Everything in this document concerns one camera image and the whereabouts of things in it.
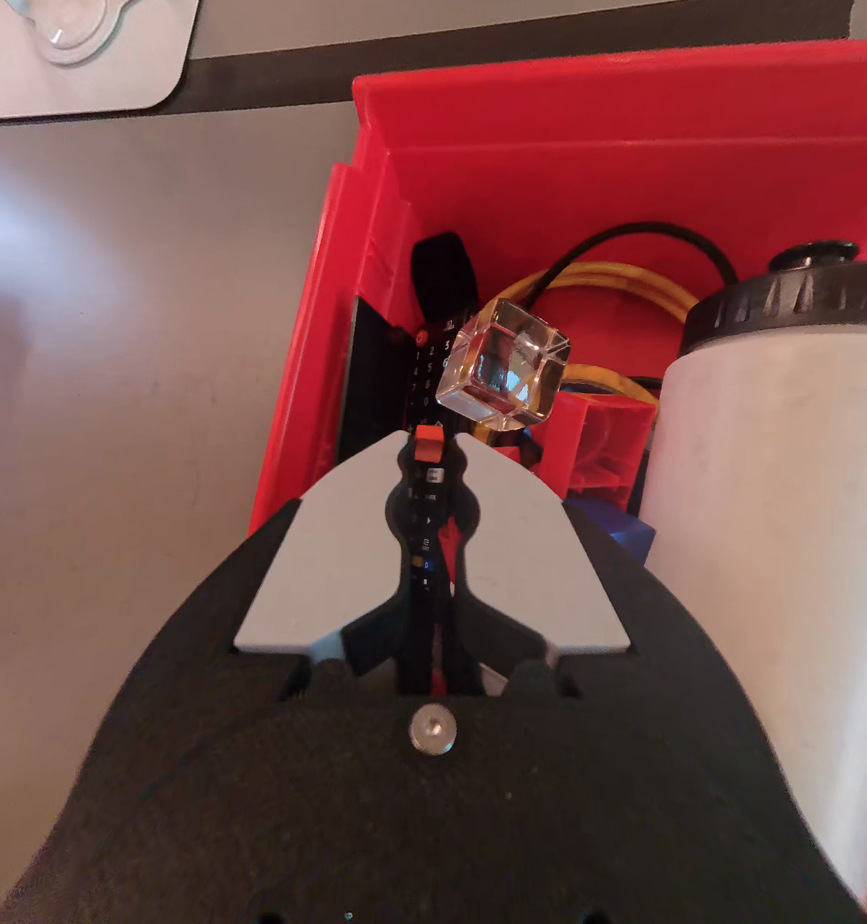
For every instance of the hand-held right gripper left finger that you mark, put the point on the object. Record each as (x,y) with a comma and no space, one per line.
(332,563)

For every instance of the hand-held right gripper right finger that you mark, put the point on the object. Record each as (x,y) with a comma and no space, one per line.
(534,563)

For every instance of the small red block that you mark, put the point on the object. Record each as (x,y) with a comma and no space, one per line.
(428,447)

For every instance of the red plastic bin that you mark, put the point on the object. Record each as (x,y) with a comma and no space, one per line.
(549,144)

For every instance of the blue toy brick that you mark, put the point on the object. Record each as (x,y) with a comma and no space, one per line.
(621,538)

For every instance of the red toy brick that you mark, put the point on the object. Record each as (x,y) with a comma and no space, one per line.
(599,447)

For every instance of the clear acrylic cube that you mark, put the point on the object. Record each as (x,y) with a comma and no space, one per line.
(502,368)

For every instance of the white bottle black cap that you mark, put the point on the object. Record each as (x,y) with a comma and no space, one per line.
(765,541)

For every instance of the black remote control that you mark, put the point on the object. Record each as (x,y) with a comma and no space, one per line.
(441,289)

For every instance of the white square mat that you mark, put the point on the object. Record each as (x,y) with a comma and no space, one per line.
(152,65)

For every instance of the clear plastic dome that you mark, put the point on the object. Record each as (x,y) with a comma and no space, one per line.
(65,32)

